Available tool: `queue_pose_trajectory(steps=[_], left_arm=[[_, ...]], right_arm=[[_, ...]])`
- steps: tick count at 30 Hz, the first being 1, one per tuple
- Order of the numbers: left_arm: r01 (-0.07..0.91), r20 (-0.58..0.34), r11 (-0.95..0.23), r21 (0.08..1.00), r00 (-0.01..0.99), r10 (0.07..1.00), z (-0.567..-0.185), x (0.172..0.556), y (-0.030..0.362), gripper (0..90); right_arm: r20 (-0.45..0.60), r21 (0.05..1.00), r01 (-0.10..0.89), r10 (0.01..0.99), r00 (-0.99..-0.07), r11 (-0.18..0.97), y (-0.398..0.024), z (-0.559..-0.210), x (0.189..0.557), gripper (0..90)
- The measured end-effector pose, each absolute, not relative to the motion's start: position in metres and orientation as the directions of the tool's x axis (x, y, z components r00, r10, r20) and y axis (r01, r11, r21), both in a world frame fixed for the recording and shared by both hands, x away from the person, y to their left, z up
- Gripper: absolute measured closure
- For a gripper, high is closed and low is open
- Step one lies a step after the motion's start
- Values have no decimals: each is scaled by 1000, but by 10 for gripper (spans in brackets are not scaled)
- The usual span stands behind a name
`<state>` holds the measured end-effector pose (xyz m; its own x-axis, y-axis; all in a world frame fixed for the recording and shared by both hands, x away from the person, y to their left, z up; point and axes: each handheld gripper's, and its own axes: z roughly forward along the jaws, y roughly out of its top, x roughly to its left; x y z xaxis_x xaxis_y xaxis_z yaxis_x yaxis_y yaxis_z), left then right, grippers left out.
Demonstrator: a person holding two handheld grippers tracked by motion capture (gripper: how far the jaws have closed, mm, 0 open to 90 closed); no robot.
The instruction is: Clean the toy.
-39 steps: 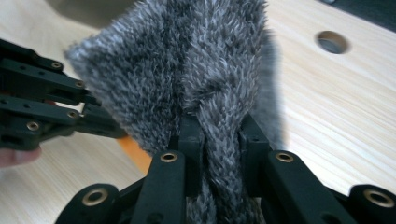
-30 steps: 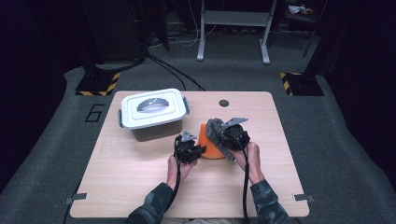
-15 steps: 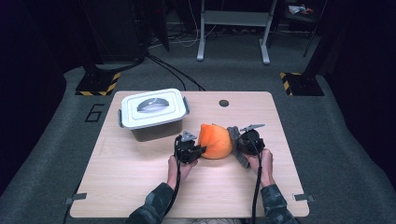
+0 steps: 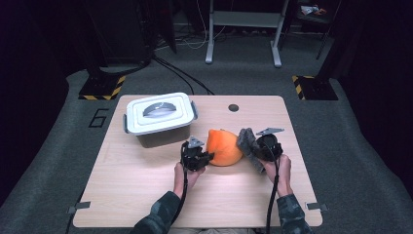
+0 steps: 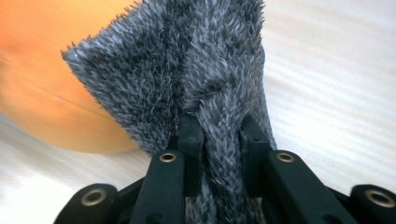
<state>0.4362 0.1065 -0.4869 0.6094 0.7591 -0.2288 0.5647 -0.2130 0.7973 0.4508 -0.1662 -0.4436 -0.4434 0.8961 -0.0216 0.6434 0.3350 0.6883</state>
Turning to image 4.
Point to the white desk frame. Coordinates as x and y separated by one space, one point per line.
246 19

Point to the black hazard-striped stand base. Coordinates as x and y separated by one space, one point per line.
316 88
100 87

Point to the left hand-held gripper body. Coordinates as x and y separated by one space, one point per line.
191 159

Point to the round dark table grommet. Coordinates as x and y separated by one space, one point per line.
233 108

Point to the dark side table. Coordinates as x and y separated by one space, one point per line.
311 24

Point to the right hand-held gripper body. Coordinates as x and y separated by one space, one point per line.
269 148

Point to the person's right hand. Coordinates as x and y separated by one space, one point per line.
282 175

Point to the person's left hand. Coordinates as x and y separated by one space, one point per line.
183 182

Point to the grey tape strip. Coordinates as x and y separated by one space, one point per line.
79 206
316 206

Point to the small colourful bundle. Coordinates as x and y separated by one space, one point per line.
311 9

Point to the orange plush toy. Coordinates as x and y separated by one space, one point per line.
224 149

